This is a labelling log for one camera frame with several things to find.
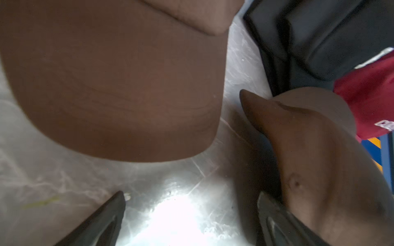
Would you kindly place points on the black R cap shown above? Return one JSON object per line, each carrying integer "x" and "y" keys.
{"x": 315, "y": 43}

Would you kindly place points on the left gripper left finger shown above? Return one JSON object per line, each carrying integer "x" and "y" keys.
{"x": 102, "y": 227}

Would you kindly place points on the brown Colorado cap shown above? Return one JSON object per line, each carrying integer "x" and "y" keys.
{"x": 134, "y": 81}

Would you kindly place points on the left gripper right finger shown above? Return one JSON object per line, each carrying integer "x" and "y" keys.
{"x": 279, "y": 227}

